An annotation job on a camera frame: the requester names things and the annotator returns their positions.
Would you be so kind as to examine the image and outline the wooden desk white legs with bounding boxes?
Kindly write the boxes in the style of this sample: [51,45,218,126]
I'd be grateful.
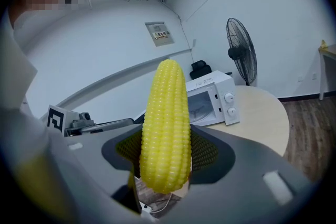
[318,43,336,101]

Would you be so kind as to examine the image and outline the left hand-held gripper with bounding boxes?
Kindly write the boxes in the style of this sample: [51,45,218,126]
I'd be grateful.
[47,104,136,137]

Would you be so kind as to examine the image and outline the person's white shirt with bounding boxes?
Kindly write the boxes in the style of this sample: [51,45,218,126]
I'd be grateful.
[0,6,39,116]

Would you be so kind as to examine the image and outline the white microwave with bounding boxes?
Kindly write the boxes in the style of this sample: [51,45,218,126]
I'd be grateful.
[185,70,241,126]

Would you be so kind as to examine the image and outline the white power strip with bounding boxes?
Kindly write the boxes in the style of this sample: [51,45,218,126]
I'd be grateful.
[140,202,153,216]

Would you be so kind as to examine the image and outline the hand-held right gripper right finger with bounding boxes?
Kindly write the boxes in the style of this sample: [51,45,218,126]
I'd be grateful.
[157,124,325,224]

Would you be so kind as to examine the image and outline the white floor cable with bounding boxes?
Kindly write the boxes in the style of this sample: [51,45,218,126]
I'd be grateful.
[146,192,182,214]

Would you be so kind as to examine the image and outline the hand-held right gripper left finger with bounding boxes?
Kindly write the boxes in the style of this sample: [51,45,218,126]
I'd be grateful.
[25,124,145,224]

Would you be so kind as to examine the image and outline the black standing fan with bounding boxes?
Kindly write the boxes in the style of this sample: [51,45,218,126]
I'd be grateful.
[226,17,258,87]

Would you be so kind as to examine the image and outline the grey electrical panel box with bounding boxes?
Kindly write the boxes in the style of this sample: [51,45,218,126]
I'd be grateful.
[144,21,175,48]

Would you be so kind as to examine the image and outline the round wooden table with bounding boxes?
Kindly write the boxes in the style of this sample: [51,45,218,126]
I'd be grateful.
[188,86,290,158]

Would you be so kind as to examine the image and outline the yellow corn cob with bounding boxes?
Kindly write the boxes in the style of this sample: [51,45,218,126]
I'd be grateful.
[139,59,192,195]

